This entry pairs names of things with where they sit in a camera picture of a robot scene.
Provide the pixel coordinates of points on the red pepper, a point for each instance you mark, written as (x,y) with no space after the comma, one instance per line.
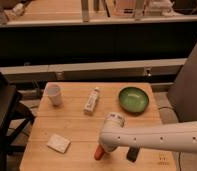
(99,152)

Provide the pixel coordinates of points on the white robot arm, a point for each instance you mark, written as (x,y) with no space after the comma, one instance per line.
(179,137)

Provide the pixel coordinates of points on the green ceramic bowl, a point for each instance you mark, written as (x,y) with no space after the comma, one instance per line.
(133,99)

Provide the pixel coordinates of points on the white plastic bottle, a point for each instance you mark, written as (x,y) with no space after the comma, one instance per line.
(92,101)

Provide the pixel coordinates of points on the white cup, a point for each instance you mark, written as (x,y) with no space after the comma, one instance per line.
(53,92)

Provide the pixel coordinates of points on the white folded cloth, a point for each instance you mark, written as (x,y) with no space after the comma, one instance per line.
(58,143)

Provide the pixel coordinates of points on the black phone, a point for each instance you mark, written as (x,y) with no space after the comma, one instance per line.
(132,154)

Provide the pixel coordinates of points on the grey panel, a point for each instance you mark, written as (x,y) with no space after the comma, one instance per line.
(182,94)

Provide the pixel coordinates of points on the black side stand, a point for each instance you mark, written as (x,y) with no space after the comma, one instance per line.
(14,116)

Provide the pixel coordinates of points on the metal rail beam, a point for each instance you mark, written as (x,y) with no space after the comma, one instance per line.
(92,71)

